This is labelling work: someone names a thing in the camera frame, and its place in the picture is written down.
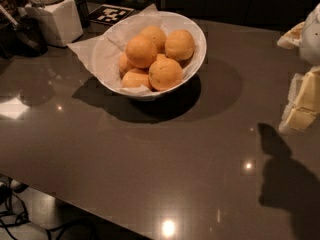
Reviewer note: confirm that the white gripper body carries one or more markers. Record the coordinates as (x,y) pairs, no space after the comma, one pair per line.
(310,39)

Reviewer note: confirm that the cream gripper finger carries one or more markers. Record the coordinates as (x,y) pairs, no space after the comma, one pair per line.
(303,106)
(291,38)

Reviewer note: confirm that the white ceramic bowl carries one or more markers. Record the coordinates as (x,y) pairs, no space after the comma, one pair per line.
(196,34)

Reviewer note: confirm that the orange right back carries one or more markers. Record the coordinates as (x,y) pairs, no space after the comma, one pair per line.
(180,45)

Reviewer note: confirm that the orange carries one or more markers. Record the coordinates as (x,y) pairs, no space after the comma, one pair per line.
(180,45)
(141,51)
(136,78)
(157,35)
(124,65)
(165,74)

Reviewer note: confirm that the orange front right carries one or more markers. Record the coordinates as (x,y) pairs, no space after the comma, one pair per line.
(165,74)

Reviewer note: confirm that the orange top back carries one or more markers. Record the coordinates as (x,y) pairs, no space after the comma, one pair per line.
(157,35)

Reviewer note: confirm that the orange top left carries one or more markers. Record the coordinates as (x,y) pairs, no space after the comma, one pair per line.
(141,51)

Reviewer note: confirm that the orange front left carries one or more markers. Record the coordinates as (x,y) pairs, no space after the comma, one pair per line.
(136,78)

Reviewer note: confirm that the orange far left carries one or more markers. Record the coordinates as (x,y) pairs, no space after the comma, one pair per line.
(124,65)

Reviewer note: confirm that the black white marker tag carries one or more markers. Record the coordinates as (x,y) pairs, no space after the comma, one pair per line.
(109,14)

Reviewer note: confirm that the white paper liner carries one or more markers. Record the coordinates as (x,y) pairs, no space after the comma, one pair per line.
(96,52)

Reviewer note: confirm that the dark cup behind canister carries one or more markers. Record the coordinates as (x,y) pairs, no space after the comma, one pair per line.
(83,12)

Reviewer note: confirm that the white square canister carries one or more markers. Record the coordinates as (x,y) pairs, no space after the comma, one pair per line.
(58,20)

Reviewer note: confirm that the dark pan with handle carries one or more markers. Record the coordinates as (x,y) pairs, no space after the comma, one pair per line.
(21,37)

